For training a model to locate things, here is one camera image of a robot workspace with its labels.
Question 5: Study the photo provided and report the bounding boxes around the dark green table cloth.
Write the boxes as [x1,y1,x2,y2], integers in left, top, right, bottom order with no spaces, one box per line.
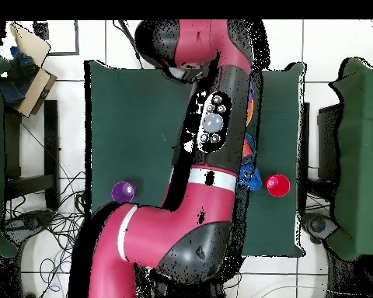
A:
[84,59,305,258]

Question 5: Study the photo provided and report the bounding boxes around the black floor cables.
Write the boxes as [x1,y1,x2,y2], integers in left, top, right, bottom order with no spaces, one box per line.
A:
[4,170,88,298]

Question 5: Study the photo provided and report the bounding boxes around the cardboard box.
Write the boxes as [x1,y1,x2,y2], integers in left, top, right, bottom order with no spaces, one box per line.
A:
[9,23,58,118]

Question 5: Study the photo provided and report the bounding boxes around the black chair base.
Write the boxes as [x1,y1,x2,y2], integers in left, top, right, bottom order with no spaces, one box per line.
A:
[1,209,55,249]

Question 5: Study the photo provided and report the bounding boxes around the purple cup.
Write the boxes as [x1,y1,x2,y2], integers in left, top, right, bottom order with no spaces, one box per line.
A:
[110,181,137,206]

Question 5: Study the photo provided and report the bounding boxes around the blue bag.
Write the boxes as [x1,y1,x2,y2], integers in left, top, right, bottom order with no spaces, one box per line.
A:
[0,46,40,106]

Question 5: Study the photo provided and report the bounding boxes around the red cup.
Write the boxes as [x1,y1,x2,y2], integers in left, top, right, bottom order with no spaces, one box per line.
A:
[264,174,291,198]

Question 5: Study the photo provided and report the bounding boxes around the black tripod leg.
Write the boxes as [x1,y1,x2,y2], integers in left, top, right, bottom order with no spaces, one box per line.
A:
[113,19,144,69]

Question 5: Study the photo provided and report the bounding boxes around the small dark blue bowl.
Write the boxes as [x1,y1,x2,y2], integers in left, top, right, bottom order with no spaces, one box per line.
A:
[236,164,263,191]

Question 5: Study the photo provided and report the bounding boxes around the black computer case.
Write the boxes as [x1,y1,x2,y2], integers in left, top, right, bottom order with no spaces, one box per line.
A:
[316,103,343,181]

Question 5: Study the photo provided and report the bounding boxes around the black stool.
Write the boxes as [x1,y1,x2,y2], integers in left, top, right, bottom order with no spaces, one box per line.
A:
[4,99,61,212]

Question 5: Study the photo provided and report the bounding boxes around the black floor frame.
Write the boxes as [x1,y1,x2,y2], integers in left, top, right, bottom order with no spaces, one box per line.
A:
[33,19,80,57]

